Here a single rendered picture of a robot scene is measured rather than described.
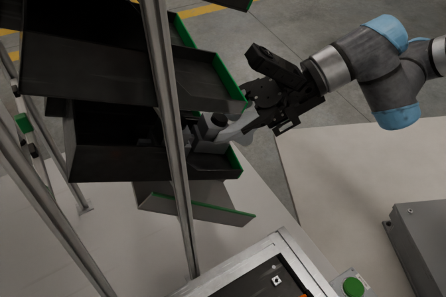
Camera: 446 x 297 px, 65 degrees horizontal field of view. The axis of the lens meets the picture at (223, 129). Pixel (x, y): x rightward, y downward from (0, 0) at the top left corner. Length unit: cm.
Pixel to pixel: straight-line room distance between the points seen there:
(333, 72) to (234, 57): 236
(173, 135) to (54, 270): 62
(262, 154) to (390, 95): 161
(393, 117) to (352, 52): 14
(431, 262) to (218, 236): 48
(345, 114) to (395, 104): 192
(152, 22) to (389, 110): 45
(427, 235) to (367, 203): 18
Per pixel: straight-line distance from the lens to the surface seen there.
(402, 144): 125
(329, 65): 61
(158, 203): 62
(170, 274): 91
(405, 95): 67
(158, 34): 36
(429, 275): 92
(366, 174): 113
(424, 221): 97
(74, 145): 49
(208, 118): 62
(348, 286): 81
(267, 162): 217
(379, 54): 64
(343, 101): 267
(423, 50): 76
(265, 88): 62
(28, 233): 107
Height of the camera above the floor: 170
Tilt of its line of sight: 47 degrees down
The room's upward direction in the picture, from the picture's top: straight up
